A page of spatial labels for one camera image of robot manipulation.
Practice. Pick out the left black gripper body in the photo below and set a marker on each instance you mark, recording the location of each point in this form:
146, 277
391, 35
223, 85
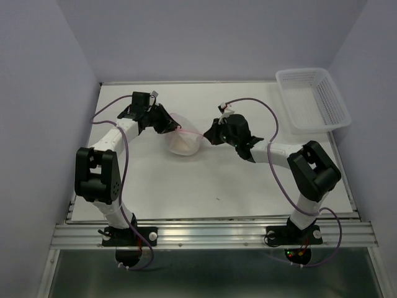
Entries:
151, 113

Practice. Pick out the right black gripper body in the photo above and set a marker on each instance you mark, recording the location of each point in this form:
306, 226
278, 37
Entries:
231, 139

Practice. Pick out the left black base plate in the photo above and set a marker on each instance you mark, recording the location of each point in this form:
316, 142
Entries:
114, 237

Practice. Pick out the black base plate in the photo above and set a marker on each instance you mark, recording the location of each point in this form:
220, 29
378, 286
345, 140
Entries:
114, 237
283, 235

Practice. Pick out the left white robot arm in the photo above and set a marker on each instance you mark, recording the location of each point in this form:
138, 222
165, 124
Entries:
101, 169

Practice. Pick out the white plastic basket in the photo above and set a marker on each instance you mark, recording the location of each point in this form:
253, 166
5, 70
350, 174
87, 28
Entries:
312, 101

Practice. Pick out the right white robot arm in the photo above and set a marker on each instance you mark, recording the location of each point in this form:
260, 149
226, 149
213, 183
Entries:
314, 172

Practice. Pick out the aluminium mounting rail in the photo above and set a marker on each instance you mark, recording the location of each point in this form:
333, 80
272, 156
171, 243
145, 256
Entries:
238, 233

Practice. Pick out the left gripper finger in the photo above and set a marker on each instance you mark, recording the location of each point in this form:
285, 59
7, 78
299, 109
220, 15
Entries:
165, 128
168, 119

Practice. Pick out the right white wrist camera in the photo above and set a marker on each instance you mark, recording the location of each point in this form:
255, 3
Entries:
226, 111

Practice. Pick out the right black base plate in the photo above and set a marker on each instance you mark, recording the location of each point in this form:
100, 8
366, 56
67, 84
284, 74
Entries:
283, 235

